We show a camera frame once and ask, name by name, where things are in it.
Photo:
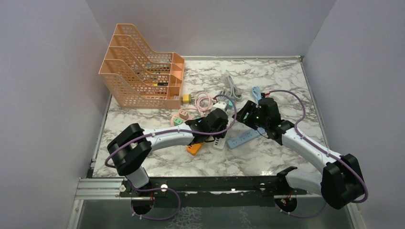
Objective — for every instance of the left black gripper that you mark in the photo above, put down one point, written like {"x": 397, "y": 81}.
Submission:
{"x": 219, "y": 135}

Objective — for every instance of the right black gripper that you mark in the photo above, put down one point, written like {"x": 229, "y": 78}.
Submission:
{"x": 250, "y": 107}

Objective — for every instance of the pink plug adapter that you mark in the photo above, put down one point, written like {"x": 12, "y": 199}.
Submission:
{"x": 183, "y": 114}

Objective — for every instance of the green plug adapter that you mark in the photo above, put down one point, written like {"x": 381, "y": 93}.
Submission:
{"x": 177, "y": 121}

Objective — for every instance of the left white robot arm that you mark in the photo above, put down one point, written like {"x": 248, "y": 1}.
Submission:
{"x": 131, "y": 147}

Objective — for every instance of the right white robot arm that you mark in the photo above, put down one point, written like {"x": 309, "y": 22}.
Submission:
{"x": 339, "y": 180}

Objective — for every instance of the white power strip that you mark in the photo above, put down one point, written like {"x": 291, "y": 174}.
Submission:
{"x": 219, "y": 144}

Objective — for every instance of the blue power strip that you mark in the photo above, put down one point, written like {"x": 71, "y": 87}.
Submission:
{"x": 244, "y": 137}

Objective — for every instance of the yellow adapter near organizer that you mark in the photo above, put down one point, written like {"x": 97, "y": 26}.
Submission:
{"x": 187, "y": 99}

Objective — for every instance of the orange power strip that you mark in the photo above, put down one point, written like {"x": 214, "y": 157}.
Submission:
{"x": 194, "y": 149}

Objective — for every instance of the round pink power strip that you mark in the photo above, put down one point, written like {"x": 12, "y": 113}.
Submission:
{"x": 177, "y": 115}

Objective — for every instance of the orange mesh file organizer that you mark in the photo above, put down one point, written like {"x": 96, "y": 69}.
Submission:
{"x": 139, "y": 77}

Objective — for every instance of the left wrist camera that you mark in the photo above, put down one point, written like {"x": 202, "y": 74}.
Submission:
{"x": 220, "y": 105}

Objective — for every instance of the black mounting rail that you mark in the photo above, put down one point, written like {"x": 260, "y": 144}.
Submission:
{"x": 206, "y": 192}

